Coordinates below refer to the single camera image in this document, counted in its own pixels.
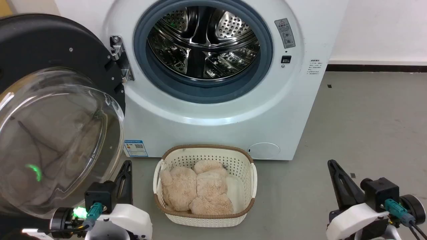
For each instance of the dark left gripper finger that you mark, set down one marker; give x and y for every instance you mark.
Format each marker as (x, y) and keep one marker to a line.
(118, 188)
(128, 180)

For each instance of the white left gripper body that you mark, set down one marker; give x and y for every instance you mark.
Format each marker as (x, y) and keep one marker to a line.
(126, 220)

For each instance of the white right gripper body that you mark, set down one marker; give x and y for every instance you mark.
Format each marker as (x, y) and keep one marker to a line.
(353, 221)

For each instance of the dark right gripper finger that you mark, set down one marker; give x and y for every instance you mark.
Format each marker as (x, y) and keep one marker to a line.
(353, 193)
(337, 186)

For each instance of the black round glass washer door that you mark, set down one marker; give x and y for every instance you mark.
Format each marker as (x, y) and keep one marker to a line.
(36, 43)

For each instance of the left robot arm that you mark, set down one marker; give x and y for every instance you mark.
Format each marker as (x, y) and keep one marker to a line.
(61, 220)

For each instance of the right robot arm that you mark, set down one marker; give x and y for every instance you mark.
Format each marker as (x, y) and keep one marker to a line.
(413, 208)

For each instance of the white front-load washing machine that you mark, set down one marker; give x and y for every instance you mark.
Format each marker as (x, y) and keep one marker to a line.
(300, 106)

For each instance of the metal door hinge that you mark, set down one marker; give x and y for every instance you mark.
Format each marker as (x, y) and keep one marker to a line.
(117, 46)

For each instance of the blue energy label sticker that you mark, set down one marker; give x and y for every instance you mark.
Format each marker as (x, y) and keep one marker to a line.
(135, 148)

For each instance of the beige plush teddy bear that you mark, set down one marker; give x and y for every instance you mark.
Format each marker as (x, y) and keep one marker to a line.
(186, 190)

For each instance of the round white filter cover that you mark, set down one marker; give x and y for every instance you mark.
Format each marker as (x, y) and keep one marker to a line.
(263, 151)

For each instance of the white laundry basket brown rim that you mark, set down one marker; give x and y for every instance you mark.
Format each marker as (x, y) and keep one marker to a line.
(206, 154)

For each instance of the stainless steel washer drum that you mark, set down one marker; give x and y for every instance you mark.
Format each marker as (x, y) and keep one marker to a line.
(203, 43)

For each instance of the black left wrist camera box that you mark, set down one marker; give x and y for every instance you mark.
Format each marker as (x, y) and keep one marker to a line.
(99, 195)

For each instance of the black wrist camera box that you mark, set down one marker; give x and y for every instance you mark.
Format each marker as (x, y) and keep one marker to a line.
(99, 195)
(380, 193)

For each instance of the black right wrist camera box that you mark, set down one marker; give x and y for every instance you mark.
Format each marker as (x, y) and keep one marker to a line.
(380, 193)

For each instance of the black wall baseboard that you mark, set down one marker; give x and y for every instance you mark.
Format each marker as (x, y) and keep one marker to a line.
(377, 68)

